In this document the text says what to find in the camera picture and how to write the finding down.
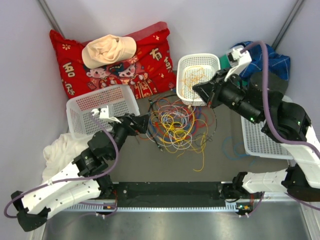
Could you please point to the left white perforated basket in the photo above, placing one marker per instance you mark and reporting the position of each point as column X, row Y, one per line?
column 118, row 98

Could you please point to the centre white perforated basket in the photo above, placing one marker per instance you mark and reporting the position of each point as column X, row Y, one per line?
column 194, row 69

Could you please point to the right white perforated basket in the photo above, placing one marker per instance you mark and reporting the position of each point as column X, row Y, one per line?
column 258, row 144

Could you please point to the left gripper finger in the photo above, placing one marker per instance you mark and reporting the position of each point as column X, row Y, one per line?
column 131, row 117
column 142, row 122

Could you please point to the green cloth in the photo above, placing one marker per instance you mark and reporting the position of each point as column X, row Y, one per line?
column 224, row 62

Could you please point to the beige cap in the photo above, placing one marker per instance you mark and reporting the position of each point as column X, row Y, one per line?
column 107, row 50

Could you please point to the blue plaid shirt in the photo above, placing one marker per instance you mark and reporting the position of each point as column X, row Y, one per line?
column 278, row 64

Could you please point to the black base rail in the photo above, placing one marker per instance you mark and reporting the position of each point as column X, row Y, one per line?
column 168, row 194

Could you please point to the white crumpled cloth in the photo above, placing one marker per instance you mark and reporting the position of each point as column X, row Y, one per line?
column 61, row 152

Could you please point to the grey slotted cable duct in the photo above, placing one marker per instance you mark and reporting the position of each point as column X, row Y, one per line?
column 229, row 207

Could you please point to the red printed pillow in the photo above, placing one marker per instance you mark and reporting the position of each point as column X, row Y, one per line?
column 149, row 71

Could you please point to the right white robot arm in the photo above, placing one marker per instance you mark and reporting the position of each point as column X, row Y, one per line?
column 291, row 122

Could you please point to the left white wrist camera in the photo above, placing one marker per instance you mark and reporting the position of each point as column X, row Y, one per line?
column 105, row 113

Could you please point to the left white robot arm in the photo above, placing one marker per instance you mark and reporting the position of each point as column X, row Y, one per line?
column 86, row 177

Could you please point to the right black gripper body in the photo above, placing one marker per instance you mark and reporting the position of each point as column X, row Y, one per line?
column 225, row 92

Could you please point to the white perforated basket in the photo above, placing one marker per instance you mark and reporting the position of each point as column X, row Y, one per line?
column 194, row 69
column 118, row 98
column 258, row 144

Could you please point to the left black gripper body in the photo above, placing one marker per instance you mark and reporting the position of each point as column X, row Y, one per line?
column 126, row 130

